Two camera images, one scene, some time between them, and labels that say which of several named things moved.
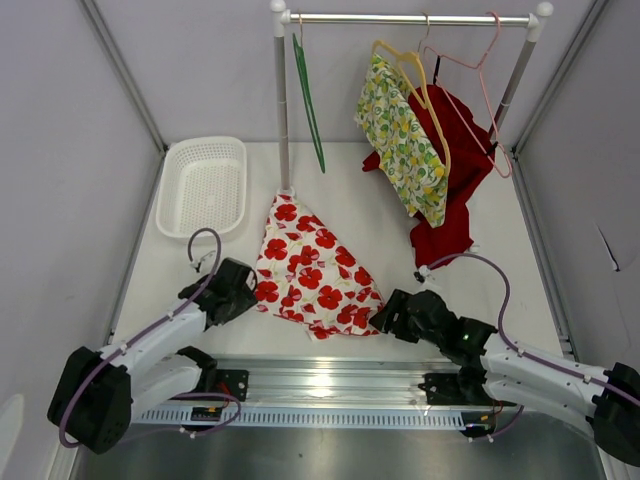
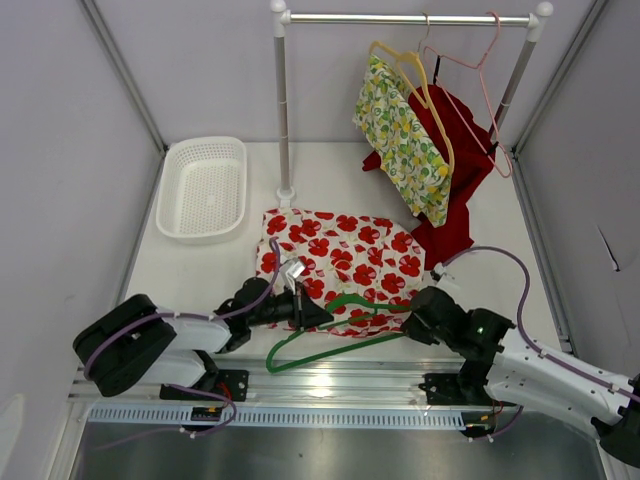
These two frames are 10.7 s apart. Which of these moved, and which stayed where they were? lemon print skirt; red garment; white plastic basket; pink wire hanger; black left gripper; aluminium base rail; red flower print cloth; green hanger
Moved: green hanger; black left gripper; red flower print cloth
Stayed: aluminium base rail; white plastic basket; red garment; pink wire hanger; lemon print skirt
